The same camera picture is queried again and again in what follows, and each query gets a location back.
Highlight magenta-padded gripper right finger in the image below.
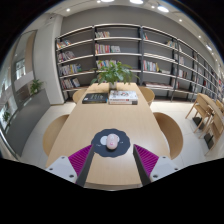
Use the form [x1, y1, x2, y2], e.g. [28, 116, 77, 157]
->
[132, 143, 180, 187]

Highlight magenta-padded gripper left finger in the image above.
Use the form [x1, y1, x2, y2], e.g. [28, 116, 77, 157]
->
[45, 143, 95, 188]

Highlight pink computer mouse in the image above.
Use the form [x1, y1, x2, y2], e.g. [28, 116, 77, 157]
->
[105, 133, 121, 151]

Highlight dark cartoon-face mouse pad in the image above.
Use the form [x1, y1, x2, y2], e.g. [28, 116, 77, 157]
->
[90, 128, 131, 159]

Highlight curved wooden chair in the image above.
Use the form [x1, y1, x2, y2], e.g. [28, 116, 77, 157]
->
[138, 86, 156, 108]
[72, 88, 88, 104]
[42, 114, 70, 157]
[152, 111, 184, 160]

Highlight group of wooden slatted chairs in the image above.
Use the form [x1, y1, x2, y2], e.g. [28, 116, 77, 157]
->
[184, 93, 224, 157]

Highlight small green potted plant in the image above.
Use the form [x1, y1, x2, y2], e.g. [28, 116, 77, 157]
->
[29, 78, 44, 95]
[1, 110, 13, 124]

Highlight white book with red lettering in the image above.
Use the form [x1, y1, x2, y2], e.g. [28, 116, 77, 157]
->
[108, 98, 139, 106]

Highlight black book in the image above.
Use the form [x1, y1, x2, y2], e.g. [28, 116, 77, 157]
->
[81, 92, 109, 105]

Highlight white printed-cover book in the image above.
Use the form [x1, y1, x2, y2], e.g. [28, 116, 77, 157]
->
[108, 90, 139, 102]

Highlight green potted plant, white pot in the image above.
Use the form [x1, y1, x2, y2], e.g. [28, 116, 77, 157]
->
[90, 60, 140, 90]

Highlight grey bookshelf unit with books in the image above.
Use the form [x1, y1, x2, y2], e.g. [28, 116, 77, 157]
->
[54, 23, 224, 104]

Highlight group of ceiling lights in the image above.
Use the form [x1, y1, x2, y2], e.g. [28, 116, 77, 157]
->
[64, 0, 214, 52]

